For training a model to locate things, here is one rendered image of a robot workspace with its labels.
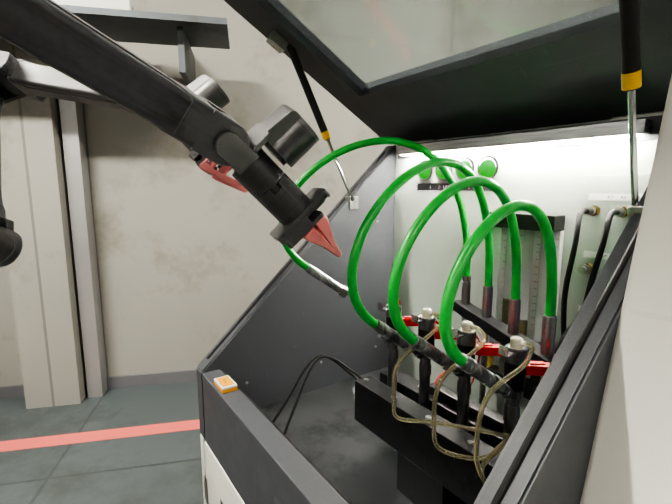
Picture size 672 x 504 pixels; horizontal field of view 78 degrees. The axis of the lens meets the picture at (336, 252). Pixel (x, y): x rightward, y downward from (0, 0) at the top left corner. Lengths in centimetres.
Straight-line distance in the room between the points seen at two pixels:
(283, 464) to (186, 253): 239
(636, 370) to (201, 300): 271
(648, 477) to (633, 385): 9
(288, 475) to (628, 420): 42
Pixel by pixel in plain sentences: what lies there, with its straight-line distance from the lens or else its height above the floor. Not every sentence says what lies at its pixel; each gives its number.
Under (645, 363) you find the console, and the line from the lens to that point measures 56.
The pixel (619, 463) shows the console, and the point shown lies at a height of 105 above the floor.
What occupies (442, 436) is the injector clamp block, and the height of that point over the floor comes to 98.
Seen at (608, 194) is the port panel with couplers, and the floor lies 133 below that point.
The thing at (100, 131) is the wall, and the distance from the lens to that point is 304.
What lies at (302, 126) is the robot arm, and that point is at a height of 142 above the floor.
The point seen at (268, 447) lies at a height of 95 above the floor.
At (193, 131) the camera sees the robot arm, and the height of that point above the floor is 141.
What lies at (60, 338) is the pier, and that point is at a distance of 307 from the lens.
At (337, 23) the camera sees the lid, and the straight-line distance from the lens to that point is 92.
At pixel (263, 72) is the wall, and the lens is 299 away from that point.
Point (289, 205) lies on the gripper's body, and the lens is 60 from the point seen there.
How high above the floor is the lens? 134
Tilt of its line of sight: 9 degrees down
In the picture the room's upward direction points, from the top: straight up
